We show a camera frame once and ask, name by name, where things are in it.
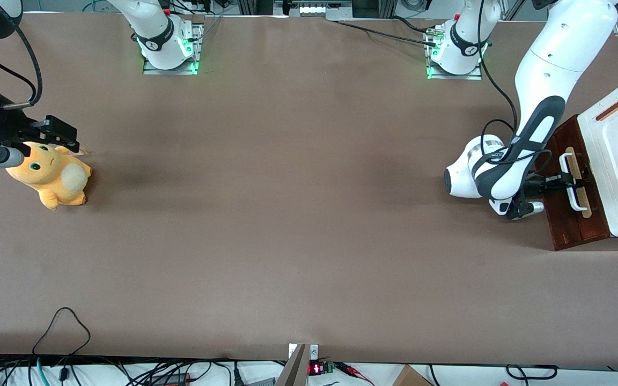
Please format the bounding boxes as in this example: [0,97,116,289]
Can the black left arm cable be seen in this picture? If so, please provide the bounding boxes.
[470,0,554,172]

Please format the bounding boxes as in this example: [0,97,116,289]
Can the black power adapter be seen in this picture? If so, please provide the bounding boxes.
[151,373,192,386]

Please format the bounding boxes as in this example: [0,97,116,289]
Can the red wires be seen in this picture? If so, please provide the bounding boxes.
[340,362,375,384]

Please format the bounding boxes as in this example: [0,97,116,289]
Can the brown cardboard piece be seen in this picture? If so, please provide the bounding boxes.
[392,365,433,386]

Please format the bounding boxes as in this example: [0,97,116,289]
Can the orange plush toy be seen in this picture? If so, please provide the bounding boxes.
[6,142,93,211]

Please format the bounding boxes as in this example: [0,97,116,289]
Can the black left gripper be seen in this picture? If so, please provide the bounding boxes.
[521,172,579,199]

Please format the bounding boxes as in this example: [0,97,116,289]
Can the white drawer handle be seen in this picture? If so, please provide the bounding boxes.
[559,146,593,219]

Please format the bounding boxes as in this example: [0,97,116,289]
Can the thin black looped cable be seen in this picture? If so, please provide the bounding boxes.
[31,307,92,357]

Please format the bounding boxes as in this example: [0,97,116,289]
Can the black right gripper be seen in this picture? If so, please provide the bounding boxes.
[0,92,81,154]

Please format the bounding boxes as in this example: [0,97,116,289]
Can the grey slanted post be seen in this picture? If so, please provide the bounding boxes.
[274,343,310,386]

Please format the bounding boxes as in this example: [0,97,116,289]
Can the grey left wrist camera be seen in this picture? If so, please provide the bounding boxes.
[505,198,546,220]

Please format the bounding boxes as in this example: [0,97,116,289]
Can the black cable across table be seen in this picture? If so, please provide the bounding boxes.
[336,16,438,49]

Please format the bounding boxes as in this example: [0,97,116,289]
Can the white metal bracket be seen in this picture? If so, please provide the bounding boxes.
[288,343,320,361]

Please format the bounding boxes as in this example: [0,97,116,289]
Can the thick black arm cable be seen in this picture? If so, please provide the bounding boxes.
[0,24,44,110]

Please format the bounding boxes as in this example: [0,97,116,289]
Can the white power strip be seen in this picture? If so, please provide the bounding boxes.
[274,0,352,19]

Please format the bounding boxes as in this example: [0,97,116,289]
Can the dark wooden drawer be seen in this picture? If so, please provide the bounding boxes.
[548,114,612,251]

